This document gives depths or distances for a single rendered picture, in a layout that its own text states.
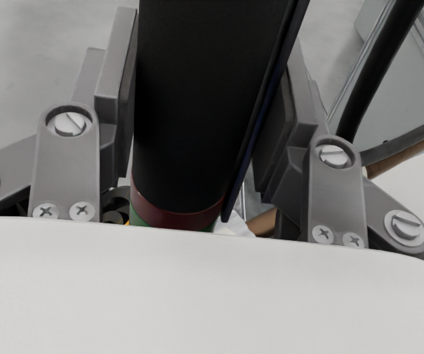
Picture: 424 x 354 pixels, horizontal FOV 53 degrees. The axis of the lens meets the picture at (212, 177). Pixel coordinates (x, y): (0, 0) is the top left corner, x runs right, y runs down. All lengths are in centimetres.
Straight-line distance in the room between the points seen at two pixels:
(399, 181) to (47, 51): 234
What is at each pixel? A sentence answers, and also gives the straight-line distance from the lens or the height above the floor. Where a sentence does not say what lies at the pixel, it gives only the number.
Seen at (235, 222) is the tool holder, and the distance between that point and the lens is 23.
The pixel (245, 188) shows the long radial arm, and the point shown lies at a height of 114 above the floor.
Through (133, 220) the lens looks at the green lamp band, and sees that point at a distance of 15.
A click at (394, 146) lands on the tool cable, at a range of 30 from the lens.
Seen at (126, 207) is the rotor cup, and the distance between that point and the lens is 39.
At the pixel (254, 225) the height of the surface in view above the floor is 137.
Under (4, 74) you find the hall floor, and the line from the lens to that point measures 255.
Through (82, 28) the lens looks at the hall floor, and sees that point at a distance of 288.
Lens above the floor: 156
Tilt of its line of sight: 50 degrees down
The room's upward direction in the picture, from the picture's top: 15 degrees clockwise
